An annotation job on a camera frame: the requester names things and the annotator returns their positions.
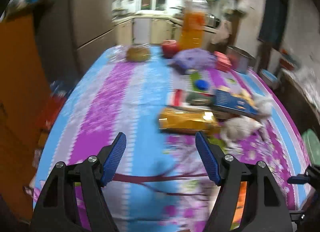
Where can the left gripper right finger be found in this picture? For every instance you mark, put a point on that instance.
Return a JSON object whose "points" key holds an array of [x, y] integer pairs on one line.
{"points": [[265, 208]]}

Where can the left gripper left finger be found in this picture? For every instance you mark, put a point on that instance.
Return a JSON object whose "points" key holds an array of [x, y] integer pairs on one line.
{"points": [[72, 198]]}

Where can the orange white paper bag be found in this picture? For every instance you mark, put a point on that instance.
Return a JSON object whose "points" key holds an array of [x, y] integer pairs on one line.
{"points": [[239, 206]]}

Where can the white cloth rag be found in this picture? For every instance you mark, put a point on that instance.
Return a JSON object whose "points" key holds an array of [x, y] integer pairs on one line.
{"points": [[241, 127]]}

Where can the blue cigarette carton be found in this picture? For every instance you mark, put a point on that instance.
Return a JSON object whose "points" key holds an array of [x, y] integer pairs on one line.
{"points": [[237, 104]]}

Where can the gold foil snack packet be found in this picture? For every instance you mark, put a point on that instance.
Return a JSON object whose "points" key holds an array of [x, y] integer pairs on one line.
{"points": [[187, 121]]}

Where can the green scouring pad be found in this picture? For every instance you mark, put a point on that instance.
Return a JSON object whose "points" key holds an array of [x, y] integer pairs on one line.
{"points": [[200, 99]]}

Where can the green lined trash bin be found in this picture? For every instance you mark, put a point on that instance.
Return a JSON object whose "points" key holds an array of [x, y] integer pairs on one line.
{"points": [[312, 145]]}

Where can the blue plastic basin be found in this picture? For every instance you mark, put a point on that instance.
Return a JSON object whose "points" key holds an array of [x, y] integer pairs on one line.
{"points": [[270, 79]]}

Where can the orange wooden cabinet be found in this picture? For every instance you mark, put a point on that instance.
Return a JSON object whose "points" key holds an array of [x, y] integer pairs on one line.
{"points": [[24, 92]]}

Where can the blue bottle cap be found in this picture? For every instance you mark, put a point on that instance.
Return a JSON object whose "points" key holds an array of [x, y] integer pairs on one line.
{"points": [[201, 85]]}

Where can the red white medicine box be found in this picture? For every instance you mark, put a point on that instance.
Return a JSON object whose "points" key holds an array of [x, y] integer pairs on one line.
{"points": [[177, 98]]}

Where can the red small box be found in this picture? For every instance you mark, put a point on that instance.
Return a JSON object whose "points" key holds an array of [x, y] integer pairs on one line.
{"points": [[222, 62]]}

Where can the floral purple blue tablecloth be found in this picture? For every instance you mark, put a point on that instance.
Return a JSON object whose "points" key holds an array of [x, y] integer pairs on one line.
{"points": [[160, 184]]}

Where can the wrapped brown bun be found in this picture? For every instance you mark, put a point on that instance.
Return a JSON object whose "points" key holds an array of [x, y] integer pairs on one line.
{"points": [[138, 53]]}

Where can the red apple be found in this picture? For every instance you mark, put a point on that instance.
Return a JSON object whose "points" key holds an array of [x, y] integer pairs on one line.
{"points": [[170, 48]]}

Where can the grey refrigerator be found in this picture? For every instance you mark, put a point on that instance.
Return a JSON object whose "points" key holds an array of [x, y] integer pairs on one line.
{"points": [[70, 33]]}

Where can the orange juice bottle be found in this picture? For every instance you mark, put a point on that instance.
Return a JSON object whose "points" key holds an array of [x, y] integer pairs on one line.
{"points": [[193, 23]]}

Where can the steel pot with handle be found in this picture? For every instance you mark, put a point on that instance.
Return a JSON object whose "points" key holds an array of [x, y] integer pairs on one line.
{"points": [[240, 60]]}

